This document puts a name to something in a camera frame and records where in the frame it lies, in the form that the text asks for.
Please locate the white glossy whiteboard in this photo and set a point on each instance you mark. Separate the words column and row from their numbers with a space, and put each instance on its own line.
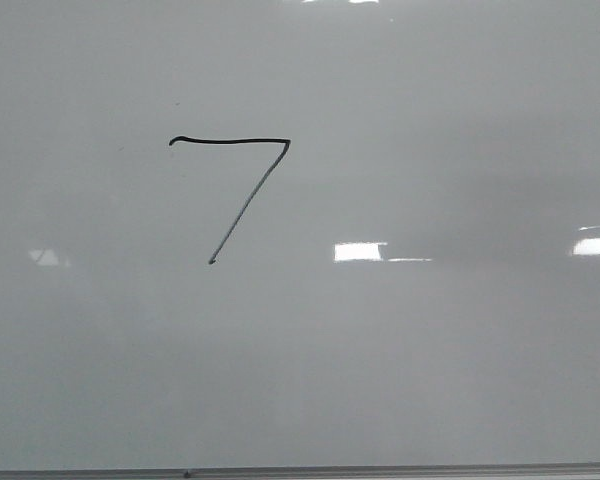
column 299, row 233

